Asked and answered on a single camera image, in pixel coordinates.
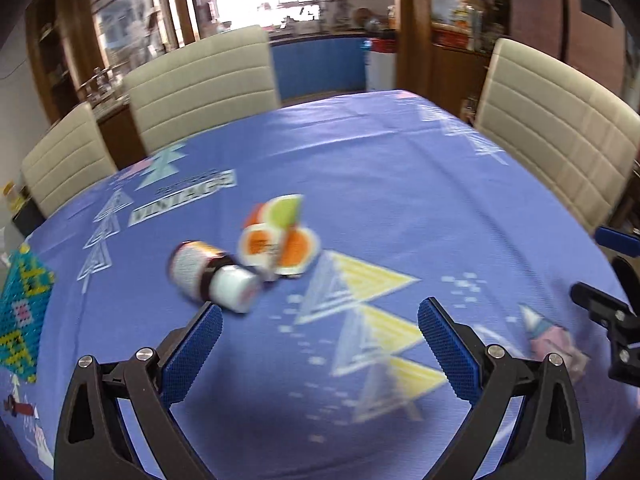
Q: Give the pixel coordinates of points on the blue kitchen counter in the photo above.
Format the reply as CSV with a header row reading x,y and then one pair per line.
x,y
320,65

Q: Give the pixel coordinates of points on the brown medicine bottle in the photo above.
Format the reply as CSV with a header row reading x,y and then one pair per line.
x,y
200,270

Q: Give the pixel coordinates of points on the wooden glass display cabinet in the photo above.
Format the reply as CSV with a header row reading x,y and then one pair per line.
x,y
65,35

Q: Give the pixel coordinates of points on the small cream quilted chair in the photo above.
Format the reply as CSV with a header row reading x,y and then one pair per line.
x,y
65,160

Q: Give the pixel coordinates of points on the white water dispenser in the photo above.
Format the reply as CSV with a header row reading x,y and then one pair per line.
x,y
381,67

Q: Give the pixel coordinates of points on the wooden shelf cabinet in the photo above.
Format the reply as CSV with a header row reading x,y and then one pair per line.
x,y
415,25

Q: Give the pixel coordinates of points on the beaded tissue box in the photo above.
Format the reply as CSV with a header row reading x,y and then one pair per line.
x,y
20,310

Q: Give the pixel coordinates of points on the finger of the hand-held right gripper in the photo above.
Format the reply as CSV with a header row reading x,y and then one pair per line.
x,y
620,242
600,302

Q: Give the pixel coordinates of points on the orange green jelly cup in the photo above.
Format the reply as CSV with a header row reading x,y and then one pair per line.
x,y
280,245

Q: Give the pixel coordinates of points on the large cream quilted chair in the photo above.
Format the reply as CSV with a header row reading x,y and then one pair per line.
x,y
550,120

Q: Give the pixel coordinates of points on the yellow jar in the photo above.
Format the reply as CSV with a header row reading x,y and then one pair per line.
x,y
11,195

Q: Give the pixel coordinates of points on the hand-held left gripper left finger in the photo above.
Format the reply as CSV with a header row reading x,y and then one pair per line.
x,y
192,355

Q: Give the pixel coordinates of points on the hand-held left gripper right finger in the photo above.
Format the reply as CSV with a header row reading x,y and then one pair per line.
x,y
447,350

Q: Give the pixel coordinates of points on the blue printed tablecloth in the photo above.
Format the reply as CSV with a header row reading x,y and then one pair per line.
x,y
350,185

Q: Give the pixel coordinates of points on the copper coloured refrigerator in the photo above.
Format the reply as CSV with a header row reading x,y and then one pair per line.
x,y
550,10

